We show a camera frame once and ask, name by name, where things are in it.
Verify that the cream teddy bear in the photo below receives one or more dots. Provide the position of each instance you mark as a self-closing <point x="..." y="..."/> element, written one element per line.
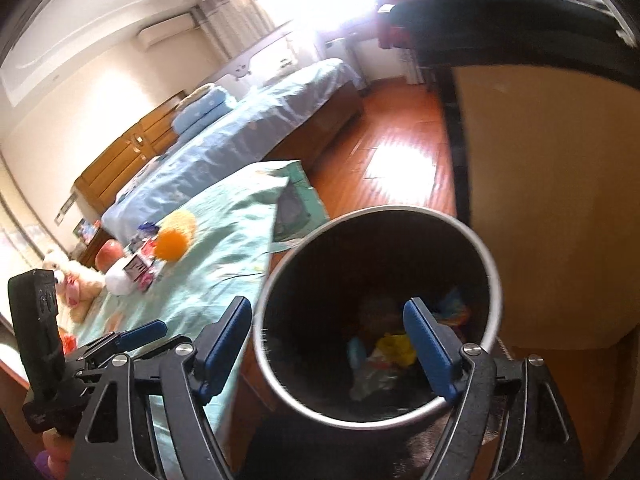
<point x="80" y="285"/>

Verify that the person's left hand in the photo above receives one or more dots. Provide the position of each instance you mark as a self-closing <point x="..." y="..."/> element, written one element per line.
<point x="57" y="452"/>

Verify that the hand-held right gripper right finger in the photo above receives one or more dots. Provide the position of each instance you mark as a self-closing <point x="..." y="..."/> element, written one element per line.
<point x="430" y="355"/>

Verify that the blue white wrapper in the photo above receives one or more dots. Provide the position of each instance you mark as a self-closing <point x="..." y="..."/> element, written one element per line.
<point x="148" y="228"/>

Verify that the dark red coat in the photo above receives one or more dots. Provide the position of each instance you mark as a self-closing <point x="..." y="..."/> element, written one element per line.
<point x="400" y="0"/>

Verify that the red yellow apple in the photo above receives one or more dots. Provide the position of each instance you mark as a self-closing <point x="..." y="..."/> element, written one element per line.
<point x="110" y="256"/>

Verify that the photo frame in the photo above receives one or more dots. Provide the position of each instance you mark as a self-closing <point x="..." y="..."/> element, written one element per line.
<point x="86" y="230"/>

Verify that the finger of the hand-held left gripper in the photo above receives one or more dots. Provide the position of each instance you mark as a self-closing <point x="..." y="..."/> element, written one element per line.
<point x="145" y="332"/>

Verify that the orange red plastic bag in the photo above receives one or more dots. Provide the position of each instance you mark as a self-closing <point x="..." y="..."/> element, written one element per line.
<point x="69" y="342"/>

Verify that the round metal trash can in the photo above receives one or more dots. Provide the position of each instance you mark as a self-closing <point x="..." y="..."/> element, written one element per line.
<point x="350" y="270"/>

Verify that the wooden headboard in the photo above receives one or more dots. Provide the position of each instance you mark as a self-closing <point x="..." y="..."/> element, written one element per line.
<point x="125" y="160"/>

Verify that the wooden nightstand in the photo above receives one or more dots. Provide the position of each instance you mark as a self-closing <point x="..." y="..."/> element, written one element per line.
<point x="90" y="252"/>

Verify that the small red white carton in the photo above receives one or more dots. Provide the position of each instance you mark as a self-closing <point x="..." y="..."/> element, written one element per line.
<point x="136" y="266"/>

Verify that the bed with green sheet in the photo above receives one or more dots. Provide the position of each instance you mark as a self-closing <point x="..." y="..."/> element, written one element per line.
<point x="225" y="240"/>

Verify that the folded blue pillow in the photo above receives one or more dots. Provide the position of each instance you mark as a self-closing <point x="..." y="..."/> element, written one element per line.
<point x="205" y="110"/>

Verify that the bed with blue sheet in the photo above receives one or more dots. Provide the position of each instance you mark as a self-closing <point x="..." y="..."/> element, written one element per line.
<point x="240" y="130"/>

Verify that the white foam net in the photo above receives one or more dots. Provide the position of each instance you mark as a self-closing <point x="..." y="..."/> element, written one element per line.
<point x="119" y="280"/>

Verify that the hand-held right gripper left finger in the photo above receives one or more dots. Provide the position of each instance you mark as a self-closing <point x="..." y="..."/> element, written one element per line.
<point x="225" y="345"/>

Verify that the black topped cabinet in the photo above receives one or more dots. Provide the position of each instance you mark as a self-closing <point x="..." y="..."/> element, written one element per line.
<point x="550" y="185"/>

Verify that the white air conditioner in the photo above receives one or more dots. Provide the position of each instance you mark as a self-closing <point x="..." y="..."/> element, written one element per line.
<point x="167" y="30"/>

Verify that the wall switch panel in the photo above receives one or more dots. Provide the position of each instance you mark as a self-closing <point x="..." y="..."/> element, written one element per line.
<point x="64" y="210"/>

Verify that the colourful snack wrapper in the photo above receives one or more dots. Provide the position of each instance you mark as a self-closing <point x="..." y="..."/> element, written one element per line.
<point x="452" y="307"/>

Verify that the round yellow foam net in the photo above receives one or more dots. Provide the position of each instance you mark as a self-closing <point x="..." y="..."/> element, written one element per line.
<point x="171" y="244"/>

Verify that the grey patterned curtain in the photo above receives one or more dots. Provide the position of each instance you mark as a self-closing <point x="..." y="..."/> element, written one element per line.
<point x="235" y="10"/>

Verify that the blue plastic wrapper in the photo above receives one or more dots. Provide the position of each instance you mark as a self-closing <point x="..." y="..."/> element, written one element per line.
<point x="357" y="352"/>

